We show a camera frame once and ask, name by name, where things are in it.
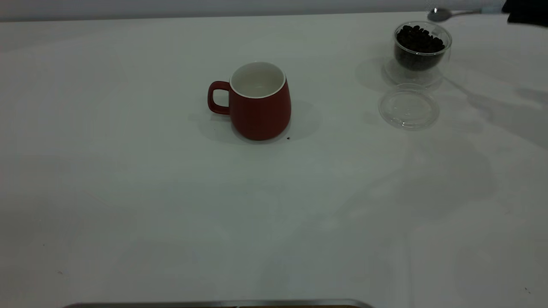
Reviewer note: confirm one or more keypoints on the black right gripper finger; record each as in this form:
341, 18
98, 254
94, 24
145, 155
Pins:
531, 19
528, 5

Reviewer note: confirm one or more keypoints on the red ceramic mug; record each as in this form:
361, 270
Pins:
261, 115

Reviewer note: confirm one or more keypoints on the coffee bean pile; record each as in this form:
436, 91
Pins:
419, 45

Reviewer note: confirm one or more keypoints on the clear glass lid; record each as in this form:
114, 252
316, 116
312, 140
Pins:
409, 109

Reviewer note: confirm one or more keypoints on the grey metal edge strip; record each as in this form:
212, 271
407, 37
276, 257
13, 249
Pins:
214, 304

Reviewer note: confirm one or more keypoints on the clear double-wall glass cup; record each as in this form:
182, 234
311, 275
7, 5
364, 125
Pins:
443, 64

